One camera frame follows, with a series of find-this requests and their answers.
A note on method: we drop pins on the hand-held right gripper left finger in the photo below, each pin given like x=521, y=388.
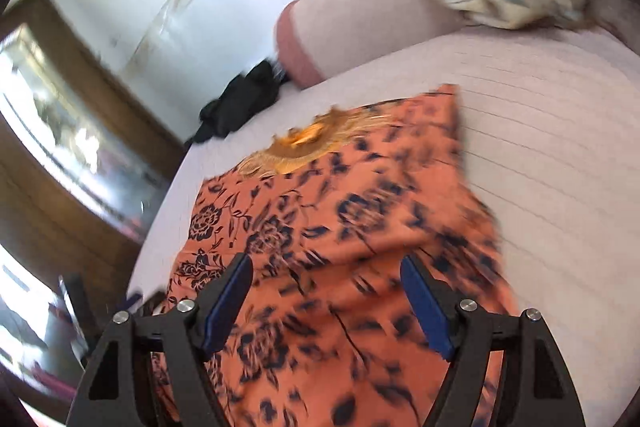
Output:
x=227, y=307

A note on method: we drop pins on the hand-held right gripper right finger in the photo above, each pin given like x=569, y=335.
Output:
x=425, y=302

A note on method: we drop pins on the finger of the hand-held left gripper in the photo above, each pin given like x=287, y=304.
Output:
x=134, y=299

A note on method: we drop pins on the orange floral garment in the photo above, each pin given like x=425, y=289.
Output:
x=325, y=217

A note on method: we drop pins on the wooden cabinet with mirror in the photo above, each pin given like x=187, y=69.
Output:
x=40, y=227

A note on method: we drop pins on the black cloth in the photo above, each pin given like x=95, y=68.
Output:
x=245, y=97

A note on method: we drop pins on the pink quilted bed cover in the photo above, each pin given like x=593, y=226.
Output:
x=550, y=132

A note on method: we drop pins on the pink bolster cushion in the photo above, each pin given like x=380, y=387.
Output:
x=360, y=27

